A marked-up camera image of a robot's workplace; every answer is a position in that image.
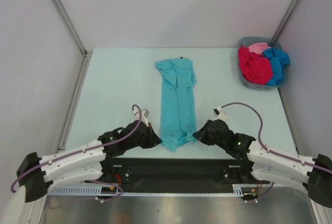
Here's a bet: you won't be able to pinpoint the teal t-shirt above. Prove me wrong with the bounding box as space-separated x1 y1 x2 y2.
155 58 197 151

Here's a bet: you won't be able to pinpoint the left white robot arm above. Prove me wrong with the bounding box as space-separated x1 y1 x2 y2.
1 120 162 223

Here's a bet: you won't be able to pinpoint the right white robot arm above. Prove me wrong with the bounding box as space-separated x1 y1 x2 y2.
193 120 331 208

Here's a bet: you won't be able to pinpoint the red t-shirt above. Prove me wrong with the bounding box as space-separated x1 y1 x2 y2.
238 46 273 85

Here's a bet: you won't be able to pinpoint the pink t-shirt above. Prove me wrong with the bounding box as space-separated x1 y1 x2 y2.
248 42 271 54

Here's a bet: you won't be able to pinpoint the grey plastic basket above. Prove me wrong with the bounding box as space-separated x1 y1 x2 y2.
237 37 291 90

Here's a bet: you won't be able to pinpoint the blue t-shirt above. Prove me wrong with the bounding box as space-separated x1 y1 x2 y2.
263 48 290 86

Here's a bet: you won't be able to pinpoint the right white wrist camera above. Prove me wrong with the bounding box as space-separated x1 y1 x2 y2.
213 106 228 122

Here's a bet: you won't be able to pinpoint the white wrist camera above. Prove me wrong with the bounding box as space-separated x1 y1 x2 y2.
132 107 149 127
213 106 228 122

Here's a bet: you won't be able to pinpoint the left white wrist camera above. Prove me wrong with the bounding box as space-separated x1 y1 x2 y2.
132 107 149 127

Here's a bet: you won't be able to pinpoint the right aluminium corner post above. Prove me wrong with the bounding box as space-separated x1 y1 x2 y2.
272 0 301 41

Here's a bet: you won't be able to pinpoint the aluminium corner post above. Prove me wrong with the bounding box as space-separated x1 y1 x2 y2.
51 0 87 57
272 0 301 41

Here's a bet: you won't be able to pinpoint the left aluminium corner post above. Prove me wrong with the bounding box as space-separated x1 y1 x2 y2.
51 0 87 57

